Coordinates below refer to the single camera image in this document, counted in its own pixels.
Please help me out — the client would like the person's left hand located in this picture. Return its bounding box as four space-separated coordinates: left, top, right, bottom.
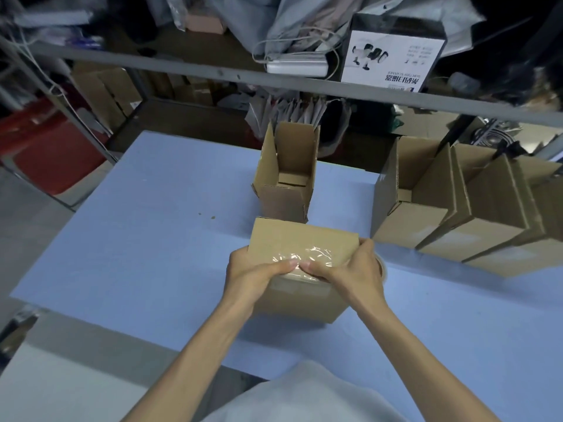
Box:
224 244 300 319

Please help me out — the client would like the person's right hand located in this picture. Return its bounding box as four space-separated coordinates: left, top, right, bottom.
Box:
301 238 388 321

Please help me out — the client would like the orange blue tape dispenser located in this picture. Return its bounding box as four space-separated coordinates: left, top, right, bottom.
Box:
374 254 391 286

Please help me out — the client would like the plain brown cardboard box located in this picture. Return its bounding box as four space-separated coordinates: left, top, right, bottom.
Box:
466 155 563 279

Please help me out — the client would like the large brown storage cardboard box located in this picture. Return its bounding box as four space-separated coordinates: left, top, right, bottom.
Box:
72 63 144 130

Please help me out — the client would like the person's right forearm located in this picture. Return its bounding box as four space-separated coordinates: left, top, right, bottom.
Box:
356 302 502 422

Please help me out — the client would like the person's left forearm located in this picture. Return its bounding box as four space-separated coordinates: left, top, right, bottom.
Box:
123 302 256 422

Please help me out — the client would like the person's white shirt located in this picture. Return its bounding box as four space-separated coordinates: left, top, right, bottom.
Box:
200 360 410 422

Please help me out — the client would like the dark green bag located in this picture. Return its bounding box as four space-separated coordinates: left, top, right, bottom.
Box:
356 103 403 137

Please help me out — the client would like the bundle of grey paper bags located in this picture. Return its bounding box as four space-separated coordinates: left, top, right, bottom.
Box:
244 96 328 137

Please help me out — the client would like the silver reflective roll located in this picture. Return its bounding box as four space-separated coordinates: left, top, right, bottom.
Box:
474 120 522 148

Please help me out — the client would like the white glossy cabinet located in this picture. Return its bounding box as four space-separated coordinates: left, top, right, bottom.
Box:
0 311 221 422

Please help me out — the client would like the white power strip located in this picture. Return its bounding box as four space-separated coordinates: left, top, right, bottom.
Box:
265 55 330 79

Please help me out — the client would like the red plastic stool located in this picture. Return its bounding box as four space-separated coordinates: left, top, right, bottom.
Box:
0 96 108 196

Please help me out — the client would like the white black printed box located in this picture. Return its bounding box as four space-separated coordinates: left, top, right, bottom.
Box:
338 13 448 94

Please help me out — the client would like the grey metal shelving rack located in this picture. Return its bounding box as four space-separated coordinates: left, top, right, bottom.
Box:
0 0 563 212

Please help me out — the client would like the pile of grey plastic mailers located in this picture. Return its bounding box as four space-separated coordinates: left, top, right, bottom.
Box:
202 0 484 53

